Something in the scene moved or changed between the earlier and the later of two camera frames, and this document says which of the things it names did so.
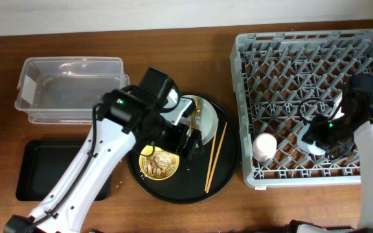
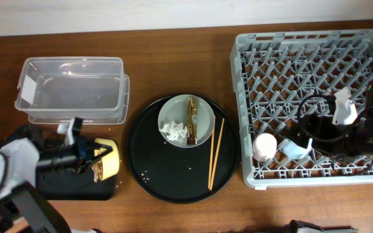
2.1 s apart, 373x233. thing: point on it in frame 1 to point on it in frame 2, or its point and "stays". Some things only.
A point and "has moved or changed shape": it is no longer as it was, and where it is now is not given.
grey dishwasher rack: x=282 y=78 stays
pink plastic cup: x=264 y=147 stays
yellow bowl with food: x=157 y=164 has moved or changed shape
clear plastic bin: x=57 y=90 stays
